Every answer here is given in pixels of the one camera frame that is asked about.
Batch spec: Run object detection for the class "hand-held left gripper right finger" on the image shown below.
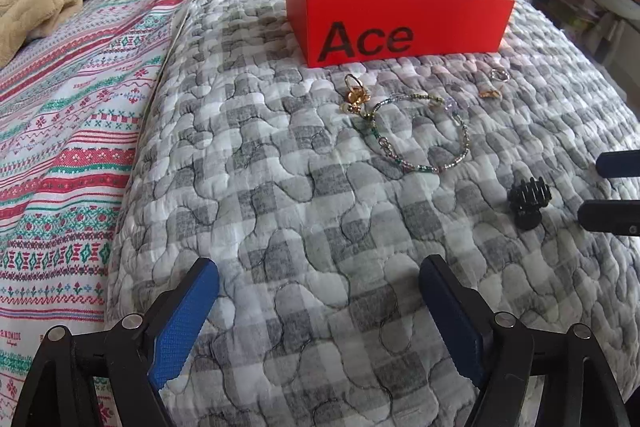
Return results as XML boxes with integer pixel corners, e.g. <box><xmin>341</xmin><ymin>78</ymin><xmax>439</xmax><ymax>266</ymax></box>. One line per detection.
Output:
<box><xmin>419</xmin><ymin>254</ymin><xmax>631</xmax><ymax>427</ymax></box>

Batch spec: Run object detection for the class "red green patterned bedsheet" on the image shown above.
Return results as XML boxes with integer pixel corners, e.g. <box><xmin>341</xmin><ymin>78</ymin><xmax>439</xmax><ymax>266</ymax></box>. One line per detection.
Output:
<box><xmin>0</xmin><ymin>0</ymin><xmax>201</xmax><ymax>427</ymax></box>

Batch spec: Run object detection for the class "grey checked quilt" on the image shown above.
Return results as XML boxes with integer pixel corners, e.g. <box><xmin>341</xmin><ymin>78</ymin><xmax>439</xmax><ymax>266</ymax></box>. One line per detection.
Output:
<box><xmin>102</xmin><ymin>0</ymin><xmax>640</xmax><ymax>427</ymax></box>

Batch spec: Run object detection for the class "red cardboard box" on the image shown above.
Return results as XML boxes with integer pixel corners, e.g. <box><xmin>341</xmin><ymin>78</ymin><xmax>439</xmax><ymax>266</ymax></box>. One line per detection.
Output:
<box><xmin>283</xmin><ymin>0</ymin><xmax>516</xmax><ymax>69</ymax></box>

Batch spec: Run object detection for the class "green beaded necklace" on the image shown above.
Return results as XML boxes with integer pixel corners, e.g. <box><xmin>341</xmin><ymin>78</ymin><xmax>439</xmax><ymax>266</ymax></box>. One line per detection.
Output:
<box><xmin>357</xmin><ymin>92</ymin><xmax>471</xmax><ymax>176</ymax></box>

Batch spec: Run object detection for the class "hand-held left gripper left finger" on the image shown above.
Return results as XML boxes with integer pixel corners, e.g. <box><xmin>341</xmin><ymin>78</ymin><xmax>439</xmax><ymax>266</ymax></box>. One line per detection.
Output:
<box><xmin>12</xmin><ymin>257</ymin><xmax>221</xmax><ymax>427</ymax></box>

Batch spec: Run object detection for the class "black hair claw clip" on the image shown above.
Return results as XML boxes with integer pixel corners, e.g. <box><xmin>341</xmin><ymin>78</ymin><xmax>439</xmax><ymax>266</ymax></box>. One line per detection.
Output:
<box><xmin>507</xmin><ymin>176</ymin><xmax>553</xmax><ymax>230</ymax></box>

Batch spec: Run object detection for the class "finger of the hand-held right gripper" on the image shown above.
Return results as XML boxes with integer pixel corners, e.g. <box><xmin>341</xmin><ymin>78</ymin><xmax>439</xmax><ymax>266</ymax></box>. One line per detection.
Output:
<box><xmin>578</xmin><ymin>199</ymin><xmax>640</xmax><ymax>238</ymax></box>
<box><xmin>596</xmin><ymin>150</ymin><xmax>640</xmax><ymax>180</ymax></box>

